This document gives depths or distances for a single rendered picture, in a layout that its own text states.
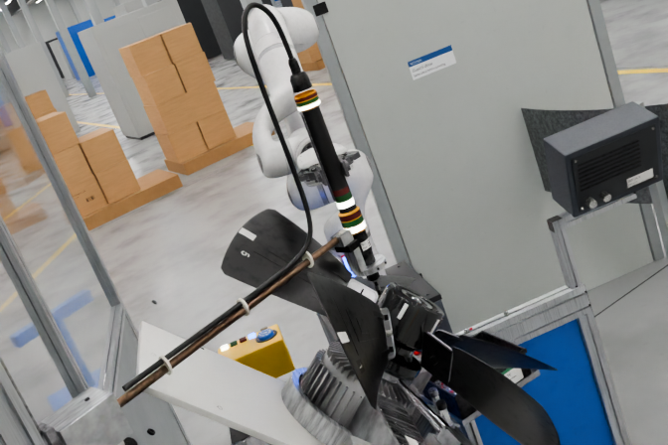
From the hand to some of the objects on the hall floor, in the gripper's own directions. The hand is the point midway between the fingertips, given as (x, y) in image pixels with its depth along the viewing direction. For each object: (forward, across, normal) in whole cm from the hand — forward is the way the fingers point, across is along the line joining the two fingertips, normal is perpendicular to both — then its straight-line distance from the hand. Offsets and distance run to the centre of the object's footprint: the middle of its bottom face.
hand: (332, 171), depth 151 cm
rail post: (-38, +53, +148) cm, 162 cm away
